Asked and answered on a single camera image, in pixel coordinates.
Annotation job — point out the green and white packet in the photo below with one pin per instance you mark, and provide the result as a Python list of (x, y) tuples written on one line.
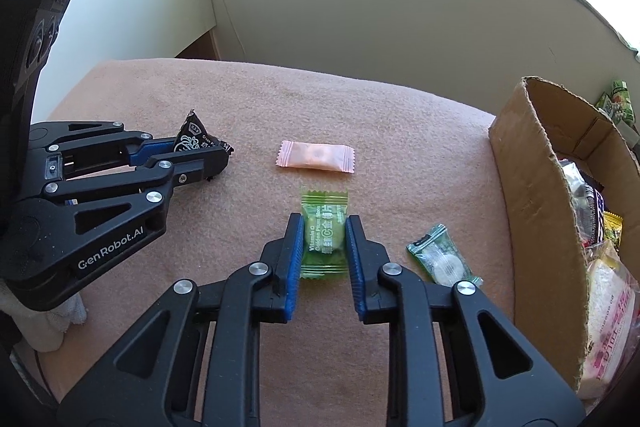
[(617, 99)]

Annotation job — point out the pink wrapped candy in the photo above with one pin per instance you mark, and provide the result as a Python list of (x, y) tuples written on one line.
[(315, 156)]

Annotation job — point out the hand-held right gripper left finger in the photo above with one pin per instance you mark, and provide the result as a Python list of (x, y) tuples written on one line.
[(295, 259)]

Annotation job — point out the teal wrapped mint candy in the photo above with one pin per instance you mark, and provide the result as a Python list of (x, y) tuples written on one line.
[(442, 259)]

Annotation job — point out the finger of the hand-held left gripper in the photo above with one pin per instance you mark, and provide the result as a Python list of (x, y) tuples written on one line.
[(150, 149), (200, 162)]

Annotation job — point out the green candy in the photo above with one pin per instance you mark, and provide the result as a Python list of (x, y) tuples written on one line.
[(324, 232)]

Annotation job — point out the cardboard box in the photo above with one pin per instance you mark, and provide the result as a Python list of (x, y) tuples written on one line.
[(535, 207)]

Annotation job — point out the pink blanket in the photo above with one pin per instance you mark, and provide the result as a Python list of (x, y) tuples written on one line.
[(400, 132)]

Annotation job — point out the person's left hand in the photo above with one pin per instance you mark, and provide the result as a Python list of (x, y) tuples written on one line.
[(45, 327)]

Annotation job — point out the black triangular snack packet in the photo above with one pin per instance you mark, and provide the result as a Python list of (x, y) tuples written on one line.
[(192, 132)]

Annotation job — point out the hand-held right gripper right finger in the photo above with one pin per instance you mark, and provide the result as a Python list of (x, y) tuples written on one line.
[(356, 269)]

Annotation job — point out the packaged sliced bread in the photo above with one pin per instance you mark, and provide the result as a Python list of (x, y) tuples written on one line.
[(615, 322)]

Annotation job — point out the yellow wrapped candy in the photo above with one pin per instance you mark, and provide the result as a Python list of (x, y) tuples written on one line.
[(613, 227)]

